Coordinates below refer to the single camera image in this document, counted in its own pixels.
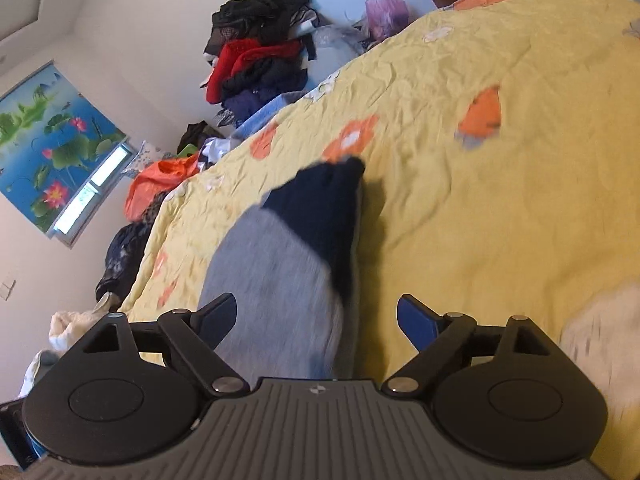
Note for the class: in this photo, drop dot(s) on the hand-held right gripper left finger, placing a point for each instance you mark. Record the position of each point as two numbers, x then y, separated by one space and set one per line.
219 316

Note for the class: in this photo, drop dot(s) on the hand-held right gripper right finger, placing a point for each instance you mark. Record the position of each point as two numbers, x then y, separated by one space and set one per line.
420 325

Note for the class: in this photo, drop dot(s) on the grey and navy sweater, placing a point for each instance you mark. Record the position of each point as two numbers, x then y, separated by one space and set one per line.
280 280

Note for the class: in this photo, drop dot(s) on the dark floral cloth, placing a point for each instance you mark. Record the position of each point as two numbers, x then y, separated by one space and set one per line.
125 250

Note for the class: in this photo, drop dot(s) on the white plush cloth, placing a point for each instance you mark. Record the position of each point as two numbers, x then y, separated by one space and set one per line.
70 327

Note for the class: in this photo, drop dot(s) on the orange plastic bag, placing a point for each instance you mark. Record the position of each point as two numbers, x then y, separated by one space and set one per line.
155 185

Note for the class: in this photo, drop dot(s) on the yellow printed blanket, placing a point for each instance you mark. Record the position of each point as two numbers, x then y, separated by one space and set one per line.
475 185

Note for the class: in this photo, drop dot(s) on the green cloth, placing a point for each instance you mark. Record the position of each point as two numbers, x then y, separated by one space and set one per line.
189 151

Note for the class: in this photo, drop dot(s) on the floral pillow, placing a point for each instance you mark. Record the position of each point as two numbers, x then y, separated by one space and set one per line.
142 157

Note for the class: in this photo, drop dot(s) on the window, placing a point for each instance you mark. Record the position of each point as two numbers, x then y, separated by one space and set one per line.
95 185

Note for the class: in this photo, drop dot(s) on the light blue towel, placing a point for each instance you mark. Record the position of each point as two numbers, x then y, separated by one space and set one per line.
270 110

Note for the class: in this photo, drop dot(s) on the dark navy jacket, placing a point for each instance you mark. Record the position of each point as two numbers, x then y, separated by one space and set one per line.
265 82

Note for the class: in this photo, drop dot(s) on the lotus flower window blind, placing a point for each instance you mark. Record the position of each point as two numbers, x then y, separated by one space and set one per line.
50 145

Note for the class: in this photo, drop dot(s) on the red garment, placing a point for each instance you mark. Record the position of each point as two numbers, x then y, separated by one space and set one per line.
245 60

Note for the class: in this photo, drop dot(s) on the clear plastic bag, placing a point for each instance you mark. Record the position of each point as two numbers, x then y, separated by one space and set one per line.
337 42

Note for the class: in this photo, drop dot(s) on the black garments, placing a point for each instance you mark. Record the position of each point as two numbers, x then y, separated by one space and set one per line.
260 15

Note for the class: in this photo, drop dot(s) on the pink plastic bag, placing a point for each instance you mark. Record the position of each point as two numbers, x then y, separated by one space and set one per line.
386 12

